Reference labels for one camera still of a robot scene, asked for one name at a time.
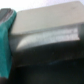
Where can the teal padded gripper finger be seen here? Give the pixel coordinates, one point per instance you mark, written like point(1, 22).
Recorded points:
point(7, 17)

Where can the black kcup holder drawer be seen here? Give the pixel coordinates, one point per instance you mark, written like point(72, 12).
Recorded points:
point(48, 35)

